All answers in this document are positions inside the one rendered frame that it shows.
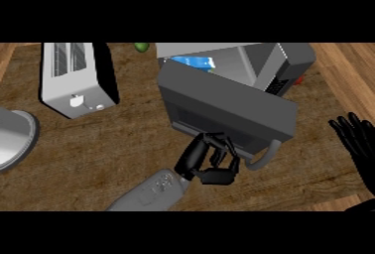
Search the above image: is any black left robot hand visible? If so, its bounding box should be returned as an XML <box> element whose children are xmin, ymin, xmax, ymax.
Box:
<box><xmin>172</xmin><ymin>131</ymin><xmax>242</xmax><ymax>187</ymax></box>

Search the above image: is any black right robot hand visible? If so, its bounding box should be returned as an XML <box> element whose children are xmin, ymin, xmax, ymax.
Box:
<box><xmin>326</xmin><ymin>111</ymin><xmax>375</xmax><ymax>212</ymax></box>

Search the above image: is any dark grey microwave door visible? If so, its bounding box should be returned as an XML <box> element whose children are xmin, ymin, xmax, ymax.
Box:
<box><xmin>155</xmin><ymin>59</ymin><xmax>299</xmax><ymax>172</ymax></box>

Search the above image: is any blue milk carton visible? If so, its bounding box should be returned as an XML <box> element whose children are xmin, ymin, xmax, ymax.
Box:
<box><xmin>169</xmin><ymin>56</ymin><xmax>218</xmax><ymax>74</ymax></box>

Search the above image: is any grey microwave body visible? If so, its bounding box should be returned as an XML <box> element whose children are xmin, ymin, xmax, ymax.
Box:
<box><xmin>153</xmin><ymin>43</ymin><xmax>317</xmax><ymax>98</ymax></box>

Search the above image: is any silver toaster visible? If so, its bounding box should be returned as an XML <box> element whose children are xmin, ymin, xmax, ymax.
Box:
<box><xmin>39</xmin><ymin>43</ymin><xmax>121</xmax><ymax>120</ymax></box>

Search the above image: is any green fruit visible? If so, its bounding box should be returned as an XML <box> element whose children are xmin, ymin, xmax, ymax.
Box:
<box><xmin>132</xmin><ymin>43</ymin><xmax>150</xmax><ymax>54</ymax></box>

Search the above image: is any grey round pot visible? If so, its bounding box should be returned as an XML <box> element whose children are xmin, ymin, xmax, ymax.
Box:
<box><xmin>0</xmin><ymin>106</ymin><xmax>41</xmax><ymax>173</ymax></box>

